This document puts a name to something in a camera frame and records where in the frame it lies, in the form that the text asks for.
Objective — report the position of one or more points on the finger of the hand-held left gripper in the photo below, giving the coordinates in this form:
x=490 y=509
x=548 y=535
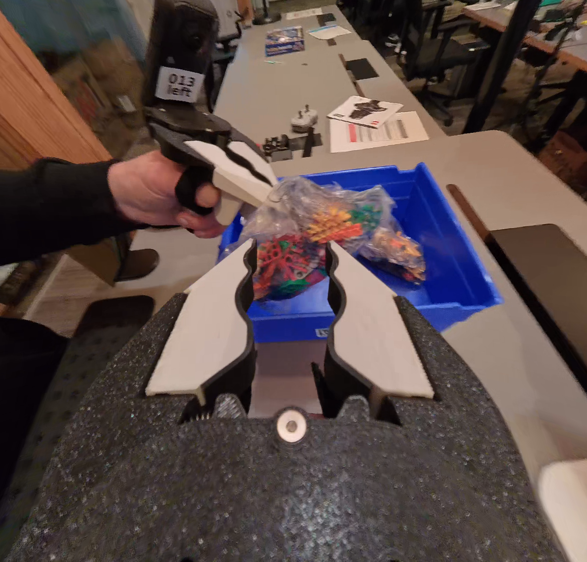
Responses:
x=234 y=181
x=263 y=167

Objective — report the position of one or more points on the black office chair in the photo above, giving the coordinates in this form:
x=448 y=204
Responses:
x=440 y=52

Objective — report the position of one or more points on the white paper sheet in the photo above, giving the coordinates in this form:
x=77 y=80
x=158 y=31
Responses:
x=328 y=32
x=302 y=14

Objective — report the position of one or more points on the blue plastic bin with sticker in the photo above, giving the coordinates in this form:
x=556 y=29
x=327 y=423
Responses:
x=449 y=259

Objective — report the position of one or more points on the clear bag of orange pieces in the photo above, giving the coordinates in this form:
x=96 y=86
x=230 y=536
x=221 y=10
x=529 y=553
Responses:
x=394 y=250

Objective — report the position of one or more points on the black post with foot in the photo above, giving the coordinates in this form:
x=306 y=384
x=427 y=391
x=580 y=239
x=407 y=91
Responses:
x=137 y=263

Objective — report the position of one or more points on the white sheet with red label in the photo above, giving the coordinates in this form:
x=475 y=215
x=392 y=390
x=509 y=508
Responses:
x=399 y=135

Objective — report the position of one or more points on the wooden partition panel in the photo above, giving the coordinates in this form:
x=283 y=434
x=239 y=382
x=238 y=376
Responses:
x=36 y=112

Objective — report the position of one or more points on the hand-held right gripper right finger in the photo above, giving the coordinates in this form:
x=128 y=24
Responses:
x=376 y=341

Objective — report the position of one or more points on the white booklet with black picture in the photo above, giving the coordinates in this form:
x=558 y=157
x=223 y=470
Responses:
x=367 y=110

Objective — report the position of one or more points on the black table inset panel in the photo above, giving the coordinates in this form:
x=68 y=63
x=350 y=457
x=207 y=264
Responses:
x=545 y=286

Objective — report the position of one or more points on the person's left hand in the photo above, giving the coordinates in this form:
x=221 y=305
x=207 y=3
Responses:
x=142 y=190

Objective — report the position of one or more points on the small grey device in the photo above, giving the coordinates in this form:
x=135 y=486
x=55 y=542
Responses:
x=303 y=122

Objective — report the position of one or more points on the blue printed box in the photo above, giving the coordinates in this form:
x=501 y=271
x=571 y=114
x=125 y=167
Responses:
x=284 y=42

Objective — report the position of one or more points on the black strip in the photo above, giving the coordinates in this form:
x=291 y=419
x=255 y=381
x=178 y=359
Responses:
x=308 y=144

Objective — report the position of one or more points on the black metal pole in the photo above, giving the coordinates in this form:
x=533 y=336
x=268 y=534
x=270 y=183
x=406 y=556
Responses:
x=509 y=52

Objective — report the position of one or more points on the clear bag of colourful connectors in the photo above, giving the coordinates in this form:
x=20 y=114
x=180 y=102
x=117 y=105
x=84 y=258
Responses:
x=321 y=222

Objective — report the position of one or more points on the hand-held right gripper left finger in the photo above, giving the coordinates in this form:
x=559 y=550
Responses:
x=201 y=337

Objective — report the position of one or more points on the person's dark trouser leg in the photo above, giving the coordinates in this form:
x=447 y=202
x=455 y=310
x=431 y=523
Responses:
x=23 y=387

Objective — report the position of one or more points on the black toy assembly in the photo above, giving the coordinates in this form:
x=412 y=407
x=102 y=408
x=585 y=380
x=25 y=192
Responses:
x=277 y=148

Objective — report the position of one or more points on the white book stand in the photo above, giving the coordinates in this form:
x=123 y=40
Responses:
x=566 y=507

